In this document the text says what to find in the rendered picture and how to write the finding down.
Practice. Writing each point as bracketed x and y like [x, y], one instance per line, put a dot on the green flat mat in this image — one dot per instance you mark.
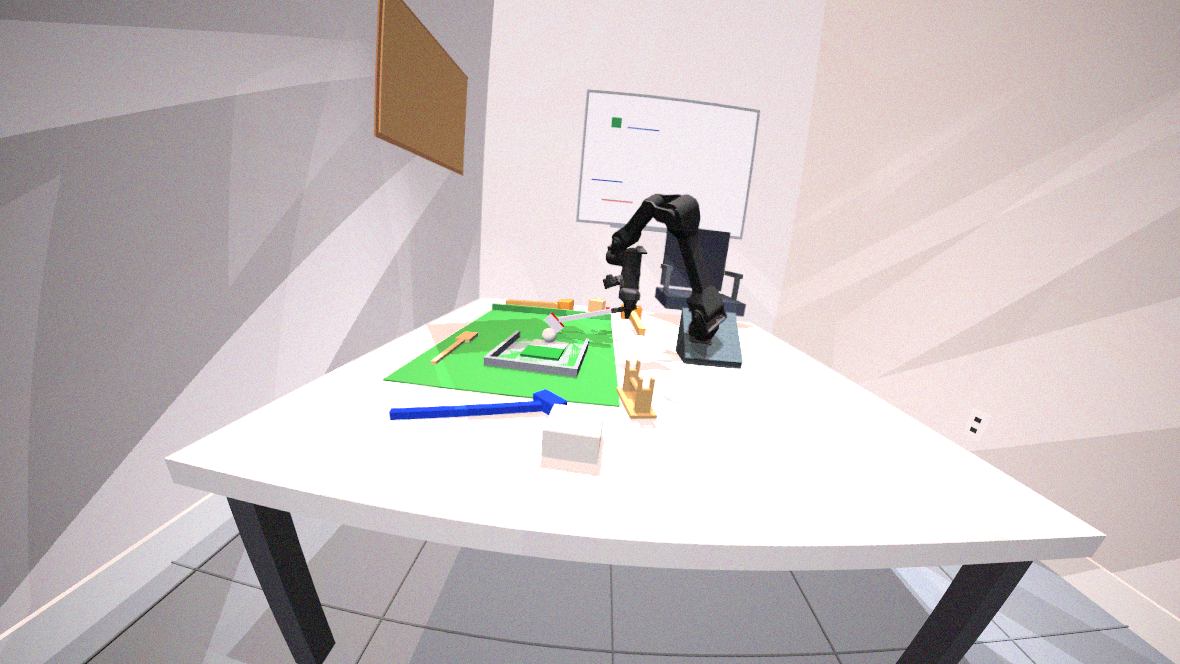
[464, 369]

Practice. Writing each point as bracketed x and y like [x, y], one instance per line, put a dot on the white rectangular block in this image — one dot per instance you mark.
[573, 434]

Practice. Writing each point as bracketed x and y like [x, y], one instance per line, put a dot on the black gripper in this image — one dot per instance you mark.
[630, 294]

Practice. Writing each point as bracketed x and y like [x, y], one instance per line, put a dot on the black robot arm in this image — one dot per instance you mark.
[681, 216]

